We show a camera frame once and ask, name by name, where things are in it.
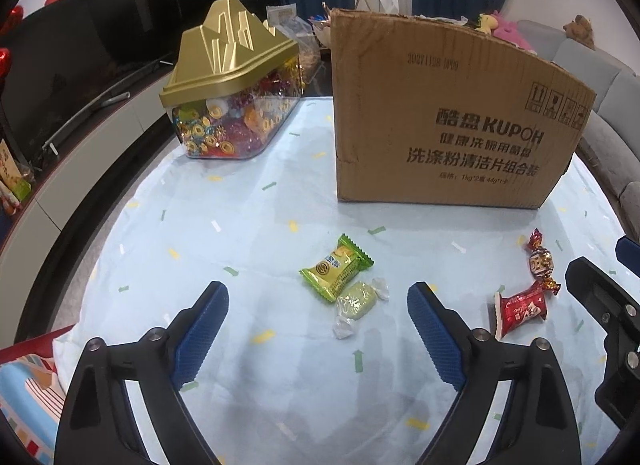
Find white television stand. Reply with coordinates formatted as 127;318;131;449
0;65;173;286

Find colourful snack boxes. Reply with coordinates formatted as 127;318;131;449
0;138;34;216

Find light blue confetti print cloth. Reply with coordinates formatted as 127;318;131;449
52;95;640;465

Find pile of assorted wrapped candies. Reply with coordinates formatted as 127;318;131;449
309;14;332;48

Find gold lid clear candy container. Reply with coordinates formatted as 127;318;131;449
160;0;305;161

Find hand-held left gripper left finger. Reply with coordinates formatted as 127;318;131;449
55;281;231;465

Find red gold twisted candy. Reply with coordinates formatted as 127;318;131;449
526;228;562;296

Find brown cardboard box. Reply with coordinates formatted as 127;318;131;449
330;8;597;210

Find red snack packet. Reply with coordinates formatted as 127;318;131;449
489;279;550;338

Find grey sectional sofa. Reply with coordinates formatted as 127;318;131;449
515;19;640;236

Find pink plush toy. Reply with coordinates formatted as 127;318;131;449
492;10;536;53

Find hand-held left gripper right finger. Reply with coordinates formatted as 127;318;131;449
406;281;583;465

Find brown plush toy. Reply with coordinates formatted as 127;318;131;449
563;14;596;49

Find pale green clear candy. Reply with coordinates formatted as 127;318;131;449
332;276;390;341

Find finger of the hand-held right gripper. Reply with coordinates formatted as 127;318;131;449
616;235;640;276
565;256;640;346

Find large black television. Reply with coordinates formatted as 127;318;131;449
0;0;201;166

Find white and brown cloth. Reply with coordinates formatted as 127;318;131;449
410;14;473;28

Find lime green snack packet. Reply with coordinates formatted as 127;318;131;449
299;233;375;302

